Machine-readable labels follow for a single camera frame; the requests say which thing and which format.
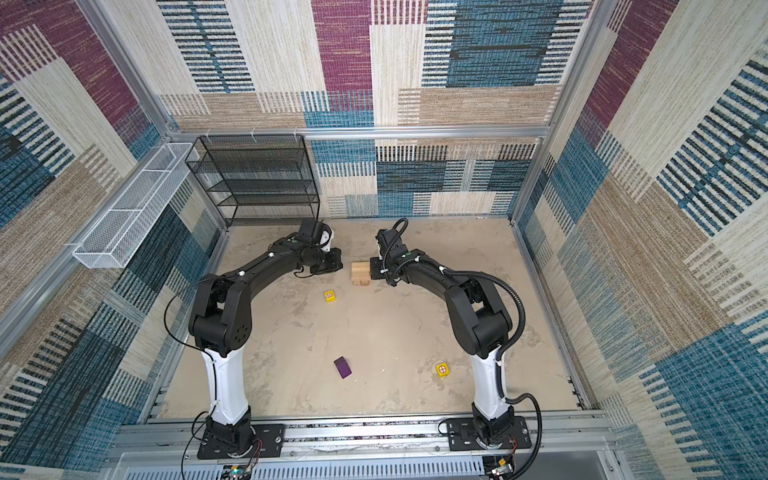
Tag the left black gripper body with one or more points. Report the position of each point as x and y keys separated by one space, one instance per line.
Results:
x=329 y=262

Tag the white mesh wall basket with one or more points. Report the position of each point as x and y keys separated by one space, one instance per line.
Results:
x=115 y=238

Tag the wood block pair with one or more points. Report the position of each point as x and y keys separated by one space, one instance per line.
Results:
x=360 y=281

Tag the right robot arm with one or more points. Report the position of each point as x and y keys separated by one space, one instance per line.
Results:
x=479 y=319

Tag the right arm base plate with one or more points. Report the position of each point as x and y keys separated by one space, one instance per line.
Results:
x=462 y=435

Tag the black wire shelf rack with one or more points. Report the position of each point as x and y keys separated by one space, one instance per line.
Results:
x=255 y=179

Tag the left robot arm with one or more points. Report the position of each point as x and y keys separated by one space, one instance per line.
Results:
x=221 y=324

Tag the yellow cube red mark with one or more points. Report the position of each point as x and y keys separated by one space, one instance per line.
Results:
x=442 y=369

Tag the purple block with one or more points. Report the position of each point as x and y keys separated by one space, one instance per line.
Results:
x=343 y=367

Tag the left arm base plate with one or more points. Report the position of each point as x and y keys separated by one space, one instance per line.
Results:
x=265 y=441

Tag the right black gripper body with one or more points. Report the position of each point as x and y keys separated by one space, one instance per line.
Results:
x=380 y=267

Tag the aluminium front rail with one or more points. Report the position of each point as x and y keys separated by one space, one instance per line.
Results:
x=566 y=445

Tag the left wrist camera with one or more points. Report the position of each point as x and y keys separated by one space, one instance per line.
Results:
x=325 y=238

